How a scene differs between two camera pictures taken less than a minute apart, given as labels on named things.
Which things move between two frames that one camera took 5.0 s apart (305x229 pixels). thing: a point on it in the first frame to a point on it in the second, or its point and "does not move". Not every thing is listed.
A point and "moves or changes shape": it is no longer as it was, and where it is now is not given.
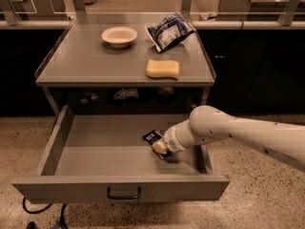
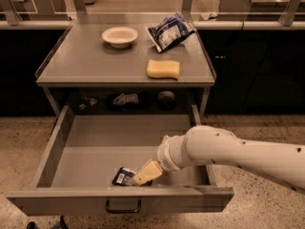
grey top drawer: x=105 y=157 moves or changes shape
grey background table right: x=261 y=3 does not move
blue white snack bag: x=170 y=31 does not move
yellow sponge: x=163 y=69 does not move
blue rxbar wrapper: x=152 y=137 to x=126 y=176
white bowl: x=119 y=37 does not move
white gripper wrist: x=172 y=141 to x=166 y=157
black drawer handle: x=123 y=197 to x=107 y=206
